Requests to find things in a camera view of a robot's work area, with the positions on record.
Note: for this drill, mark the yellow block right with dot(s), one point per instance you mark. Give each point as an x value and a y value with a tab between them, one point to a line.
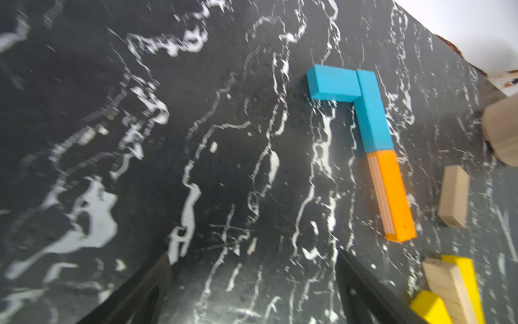
470	280

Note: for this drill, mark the yellow block left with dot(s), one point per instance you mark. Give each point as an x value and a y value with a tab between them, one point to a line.
430	308

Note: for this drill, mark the beige plant pot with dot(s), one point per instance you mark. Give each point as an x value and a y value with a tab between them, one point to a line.
499	125

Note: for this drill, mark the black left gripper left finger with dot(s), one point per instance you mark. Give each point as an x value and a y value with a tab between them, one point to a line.
140	299

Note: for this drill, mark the orange block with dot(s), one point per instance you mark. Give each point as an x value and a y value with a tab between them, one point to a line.
395	212

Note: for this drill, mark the teal short block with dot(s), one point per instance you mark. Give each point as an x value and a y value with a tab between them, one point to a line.
328	83

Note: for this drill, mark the natural wood block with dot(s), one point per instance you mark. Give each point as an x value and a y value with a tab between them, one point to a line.
445	280
453	204

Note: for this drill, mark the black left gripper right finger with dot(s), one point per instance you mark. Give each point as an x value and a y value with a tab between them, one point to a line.
364	298

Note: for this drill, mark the teal long block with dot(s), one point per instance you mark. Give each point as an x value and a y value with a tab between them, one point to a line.
371	115

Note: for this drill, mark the yellow block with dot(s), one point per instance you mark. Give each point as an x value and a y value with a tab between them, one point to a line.
470	280
430	308

